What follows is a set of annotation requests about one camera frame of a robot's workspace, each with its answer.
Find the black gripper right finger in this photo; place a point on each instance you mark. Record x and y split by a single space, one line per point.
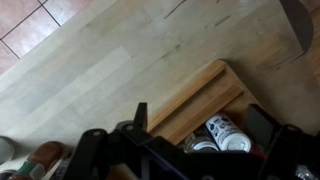
261 128

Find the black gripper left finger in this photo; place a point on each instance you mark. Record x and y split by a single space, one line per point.
141 115

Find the spice jar with white label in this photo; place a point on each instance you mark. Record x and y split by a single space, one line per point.
226 133

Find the wooden spice rack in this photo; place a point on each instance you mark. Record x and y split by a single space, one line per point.
200 100

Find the brown capped green label bottle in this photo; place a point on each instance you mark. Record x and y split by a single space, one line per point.
41 158

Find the grey round container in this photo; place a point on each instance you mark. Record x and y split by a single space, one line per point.
6 150

